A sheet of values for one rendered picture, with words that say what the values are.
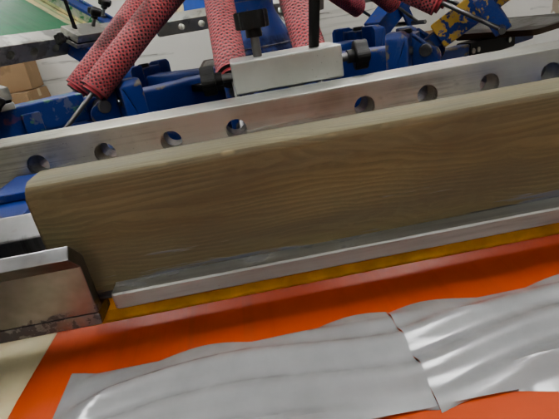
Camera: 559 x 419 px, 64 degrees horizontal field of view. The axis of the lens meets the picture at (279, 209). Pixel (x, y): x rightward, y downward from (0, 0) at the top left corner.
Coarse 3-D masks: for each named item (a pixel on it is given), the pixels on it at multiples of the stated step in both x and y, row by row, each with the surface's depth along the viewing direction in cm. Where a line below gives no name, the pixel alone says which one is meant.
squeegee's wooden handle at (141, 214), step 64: (320, 128) 24; (384, 128) 24; (448, 128) 24; (512, 128) 24; (64, 192) 23; (128, 192) 23; (192, 192) 24; (256, 192) 24; (320, 192) 24; (384, 192) 25; (448, 192) 25; (512, 192) 26; (128, 256) 25; (192, 256) 25
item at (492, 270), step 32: (448, 256) 30; (480, 256) 29; (512, 256) 28; (544, 256) 28; (384, 288) 27; (416, 288) 27; (448, 288) 26; (480, 288) 26; (512, 288) 26; (448, 416) 19; (480, 416) 18; (512, 416) 18; (544, 416) 18
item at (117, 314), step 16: (480, 240) 28; (496, 240) 28; (512, 240) 29; (400, 256) 28; (416, 256) 28; (432, 256) 28; (320, 272) 28; (336, 272) 28; (352, 272) 28; (224, 288) 27; (240, 288) 28; (256, 288) 28; (272, 288) 28; (144, 304) 27; (160, 304) 27; (176, 304) 27; (192, 304) 28; (112, 320) 27
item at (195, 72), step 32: (352, 32) 118; (384, 32) 114; (416, 32) 87; (160, 64) 119; (352, 64) 92; (384, 64) 90; (416, 64) 86; (128, 96) 80; (160, 96) 89; (192, 96) 93; (224, 96) 97
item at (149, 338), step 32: (288, 288) 29; (320, 288) 28; (352, 288) 28; (128, 320) 29; (160, 320) 28; (192, 320) 28; (224, 320) 27; (256, 320) 27; (288, 320) 26; (320, 320) 26; (64, 352) 27; (96, 352) 26; (128, 352) 26; (160, 352) 25; (32, 384) 24; (64, 384) 24; (32, 416) 22; (416, 416) 19
